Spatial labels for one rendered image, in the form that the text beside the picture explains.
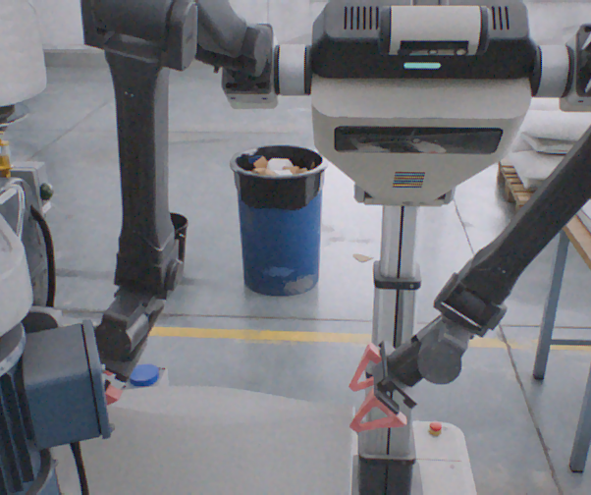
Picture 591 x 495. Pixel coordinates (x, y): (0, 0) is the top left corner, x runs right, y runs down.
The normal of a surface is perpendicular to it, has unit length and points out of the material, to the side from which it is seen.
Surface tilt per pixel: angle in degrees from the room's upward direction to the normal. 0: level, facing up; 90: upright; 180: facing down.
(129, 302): 13
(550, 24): 91
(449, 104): 40
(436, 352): 78
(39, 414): 90
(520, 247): 102
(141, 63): 108
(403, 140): 130
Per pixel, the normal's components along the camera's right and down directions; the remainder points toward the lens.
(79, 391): 0.34, 0.40
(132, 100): -0.26, 0.67
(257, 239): -0.47, 0.43
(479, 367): -0.01, -0.90
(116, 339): -0.19, 0.37
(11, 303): 0.97, 0.11
